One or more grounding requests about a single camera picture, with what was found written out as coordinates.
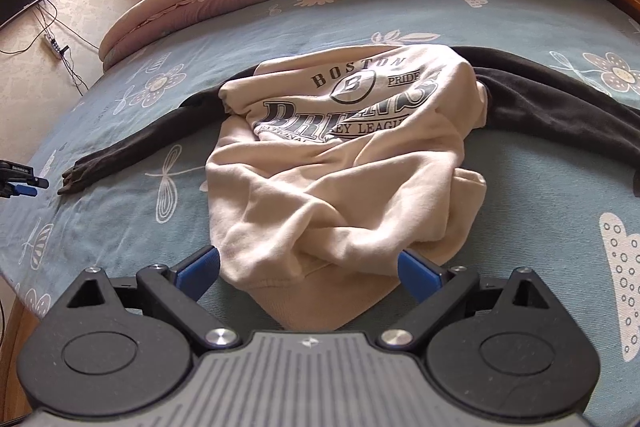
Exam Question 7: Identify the white power strip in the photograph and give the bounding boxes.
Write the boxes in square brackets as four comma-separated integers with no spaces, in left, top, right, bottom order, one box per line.
[44,34,68,58]

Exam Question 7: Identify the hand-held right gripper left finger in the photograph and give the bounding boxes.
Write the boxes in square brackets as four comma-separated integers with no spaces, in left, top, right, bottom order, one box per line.
[64,245,243,355]

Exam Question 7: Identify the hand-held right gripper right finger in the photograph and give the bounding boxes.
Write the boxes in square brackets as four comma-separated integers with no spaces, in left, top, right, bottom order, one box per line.
[376,248,577,355]

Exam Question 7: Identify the beige sweatshirt with dark sleeves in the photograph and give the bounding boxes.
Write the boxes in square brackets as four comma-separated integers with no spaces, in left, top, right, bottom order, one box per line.
[57,46,640,330]

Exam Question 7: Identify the power strip with cables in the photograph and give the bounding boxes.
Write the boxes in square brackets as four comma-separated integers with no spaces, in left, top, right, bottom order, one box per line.
[0,0,101,98]

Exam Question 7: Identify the bed with blue floral sheet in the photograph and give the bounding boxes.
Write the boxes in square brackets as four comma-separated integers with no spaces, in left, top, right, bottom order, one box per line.
[0,0,640,423]

